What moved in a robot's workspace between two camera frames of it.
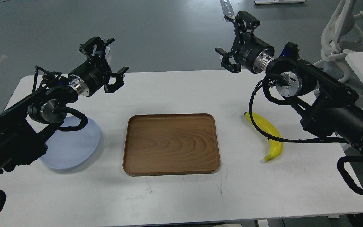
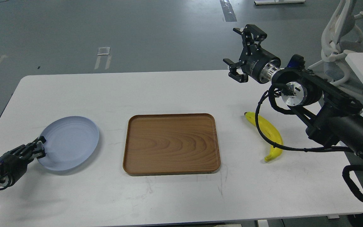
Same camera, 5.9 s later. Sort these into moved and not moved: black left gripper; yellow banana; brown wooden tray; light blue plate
Moved: black left gripper
Not moved: light blue plate; yellow banana; brown wooden tray
